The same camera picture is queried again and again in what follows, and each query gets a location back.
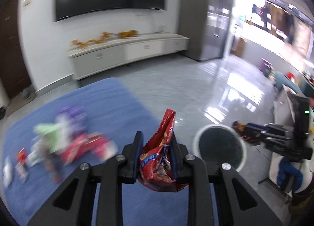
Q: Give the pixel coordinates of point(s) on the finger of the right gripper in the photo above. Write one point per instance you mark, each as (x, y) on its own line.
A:
(254, 139)
(251, 128)

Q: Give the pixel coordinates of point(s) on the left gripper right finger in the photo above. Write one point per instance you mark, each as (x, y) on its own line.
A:
(217, 195)

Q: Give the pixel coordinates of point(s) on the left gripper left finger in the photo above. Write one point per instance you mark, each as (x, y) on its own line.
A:
(93, 194)

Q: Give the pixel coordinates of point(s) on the red chip bag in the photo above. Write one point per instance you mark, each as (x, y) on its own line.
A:
(156, 167)

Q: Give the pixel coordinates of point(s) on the dark brown snack bag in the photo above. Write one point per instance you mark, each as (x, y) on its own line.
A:
(239, 128)

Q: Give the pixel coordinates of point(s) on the black trash bag liner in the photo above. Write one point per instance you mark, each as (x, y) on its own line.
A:
(218, 148)

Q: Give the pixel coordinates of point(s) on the white round trash bin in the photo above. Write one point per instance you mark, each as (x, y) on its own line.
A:
(219, 147)

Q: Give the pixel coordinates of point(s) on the dark candy wrapper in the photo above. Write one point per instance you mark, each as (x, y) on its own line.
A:
(50, 163)

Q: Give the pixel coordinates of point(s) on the purple plastic bin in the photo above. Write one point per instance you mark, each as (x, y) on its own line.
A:
(265, 67)

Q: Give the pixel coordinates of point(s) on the red white snack bag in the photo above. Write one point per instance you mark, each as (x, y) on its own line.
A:
(104, 148)

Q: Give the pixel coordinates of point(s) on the pink red snack bag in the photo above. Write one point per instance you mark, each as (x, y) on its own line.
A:
(80, 146)

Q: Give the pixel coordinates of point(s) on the small red snack packet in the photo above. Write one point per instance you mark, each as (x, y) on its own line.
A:
(21, 157)

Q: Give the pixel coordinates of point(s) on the crumpled clear plastic bag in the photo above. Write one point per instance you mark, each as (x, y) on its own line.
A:
(7, 172)

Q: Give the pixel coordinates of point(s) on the green plastic wrapper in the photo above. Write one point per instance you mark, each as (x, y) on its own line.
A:
(50, 134)

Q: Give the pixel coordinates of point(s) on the cardboard box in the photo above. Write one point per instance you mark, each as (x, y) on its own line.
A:
(240, 47)

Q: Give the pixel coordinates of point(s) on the purple plastic wrapper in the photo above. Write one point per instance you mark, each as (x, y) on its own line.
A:
(73, 119)

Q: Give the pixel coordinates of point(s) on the blue fuzzy blanket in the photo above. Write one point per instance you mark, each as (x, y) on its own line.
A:
(110, 110)

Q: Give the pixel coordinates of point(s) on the hanging clothes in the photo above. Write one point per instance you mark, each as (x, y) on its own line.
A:
(276, 21)

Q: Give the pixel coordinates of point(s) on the grey double-door refrigerator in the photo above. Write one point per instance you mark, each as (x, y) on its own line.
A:
(206, 23)

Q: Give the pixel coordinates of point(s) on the dark brown entrance door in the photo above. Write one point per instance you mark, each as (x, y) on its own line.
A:
(14, 74)

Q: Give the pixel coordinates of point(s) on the white TV cabinet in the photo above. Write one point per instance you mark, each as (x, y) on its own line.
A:
(117, 52)

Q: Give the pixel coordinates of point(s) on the golden dragon figurine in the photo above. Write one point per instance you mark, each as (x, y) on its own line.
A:
(104, 37)

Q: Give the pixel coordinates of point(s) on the wall light switch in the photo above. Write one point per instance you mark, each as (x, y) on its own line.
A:
(26, 2)

